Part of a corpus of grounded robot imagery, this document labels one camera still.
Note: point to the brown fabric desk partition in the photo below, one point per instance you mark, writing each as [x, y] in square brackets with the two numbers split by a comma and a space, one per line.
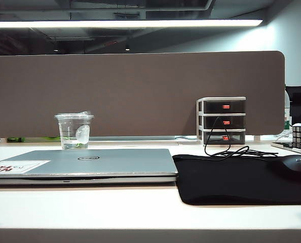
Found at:
[140, 93]

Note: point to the clear bottle green label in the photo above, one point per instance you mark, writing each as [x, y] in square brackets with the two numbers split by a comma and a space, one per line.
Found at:
[287, 114]

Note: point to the white desktop drawer frame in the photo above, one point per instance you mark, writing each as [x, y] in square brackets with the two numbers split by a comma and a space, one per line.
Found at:
[200, 119]

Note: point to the black mouse pad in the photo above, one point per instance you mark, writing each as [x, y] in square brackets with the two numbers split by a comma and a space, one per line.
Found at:
[229, 182]

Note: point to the clear plastic cup with lid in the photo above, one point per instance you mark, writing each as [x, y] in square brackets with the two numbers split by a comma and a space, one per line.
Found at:
[72, 131]

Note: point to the black computer mouse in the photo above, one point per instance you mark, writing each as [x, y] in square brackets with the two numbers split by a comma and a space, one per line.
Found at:
[297, 165]

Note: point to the long ceiling light strip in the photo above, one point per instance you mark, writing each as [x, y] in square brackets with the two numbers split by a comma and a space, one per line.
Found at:
[115, 23]

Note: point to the white partition foot bracket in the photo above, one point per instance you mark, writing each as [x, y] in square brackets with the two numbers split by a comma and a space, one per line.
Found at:
[257, 138]

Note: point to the silver Dell laptop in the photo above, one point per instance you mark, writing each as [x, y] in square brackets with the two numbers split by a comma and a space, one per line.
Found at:
[110, 164]

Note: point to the white red-lettered sticker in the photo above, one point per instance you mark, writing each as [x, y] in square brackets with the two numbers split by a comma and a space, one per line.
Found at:
[21, 166]

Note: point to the white flat board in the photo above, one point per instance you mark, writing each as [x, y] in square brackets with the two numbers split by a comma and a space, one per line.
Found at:
[282, 146]

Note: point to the green object behind partition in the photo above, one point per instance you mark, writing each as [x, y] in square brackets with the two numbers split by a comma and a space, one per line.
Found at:
[15, 139]

